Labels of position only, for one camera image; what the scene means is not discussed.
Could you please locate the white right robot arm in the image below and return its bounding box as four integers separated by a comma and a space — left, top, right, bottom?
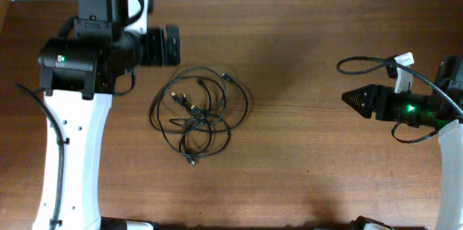
341, 53, 462, 229

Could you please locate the thin black usb cable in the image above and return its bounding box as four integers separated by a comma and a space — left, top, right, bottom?
157, 76, 232, 158

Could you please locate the black left camera cable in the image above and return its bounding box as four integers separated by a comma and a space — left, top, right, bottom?
14, 82, 69, 230

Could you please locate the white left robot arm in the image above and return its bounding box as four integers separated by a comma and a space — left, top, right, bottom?
33, 0, 180, 229

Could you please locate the thick black cable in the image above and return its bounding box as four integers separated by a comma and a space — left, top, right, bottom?
148, 66, 250, 135

